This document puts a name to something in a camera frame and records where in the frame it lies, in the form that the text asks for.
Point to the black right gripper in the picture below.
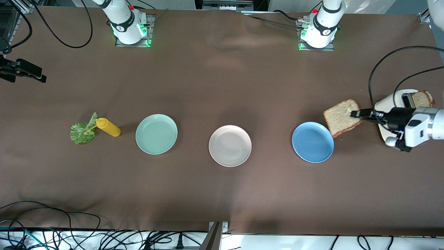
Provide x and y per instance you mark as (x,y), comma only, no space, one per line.
(21,68)

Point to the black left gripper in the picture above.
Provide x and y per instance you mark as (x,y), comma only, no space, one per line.
(399,118)

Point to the brown bread slice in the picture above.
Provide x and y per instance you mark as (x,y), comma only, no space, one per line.
(340,118)
(421,100)

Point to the green lettuce leaf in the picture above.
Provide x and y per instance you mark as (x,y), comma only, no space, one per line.
(81,135)

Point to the yellow mustard squeeze bottle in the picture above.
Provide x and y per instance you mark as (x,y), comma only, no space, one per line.
(109,127)

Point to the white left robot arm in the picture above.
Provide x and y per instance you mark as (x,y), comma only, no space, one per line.
(437,123)

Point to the blue plate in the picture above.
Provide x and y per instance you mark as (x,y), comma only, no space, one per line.
(313,142)

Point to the green plate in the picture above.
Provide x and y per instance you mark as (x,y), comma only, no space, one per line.
(156,133)

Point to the beige plate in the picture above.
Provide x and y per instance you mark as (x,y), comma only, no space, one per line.
(230,146)

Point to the white toaster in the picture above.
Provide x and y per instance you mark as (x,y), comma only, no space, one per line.
(383,104)

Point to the thin grey rod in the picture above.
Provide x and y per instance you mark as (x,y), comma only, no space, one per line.
(159,16)

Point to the brown tablecloth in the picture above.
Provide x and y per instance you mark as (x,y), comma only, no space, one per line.
(222,86)

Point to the grey power strip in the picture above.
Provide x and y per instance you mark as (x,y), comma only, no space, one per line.
(225,4)

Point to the black power plug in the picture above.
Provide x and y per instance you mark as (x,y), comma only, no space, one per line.
(179,243)

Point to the aluminium frame profile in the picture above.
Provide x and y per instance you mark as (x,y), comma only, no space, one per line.
(26,7)
(424,17)

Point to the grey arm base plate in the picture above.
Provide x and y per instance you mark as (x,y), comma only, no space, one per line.
(329,49)
(150,26)

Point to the silver metal bracket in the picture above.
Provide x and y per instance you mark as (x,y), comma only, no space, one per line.
(224,227)

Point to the dark grey post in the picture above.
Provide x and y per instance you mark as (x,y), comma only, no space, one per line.
(213,239)

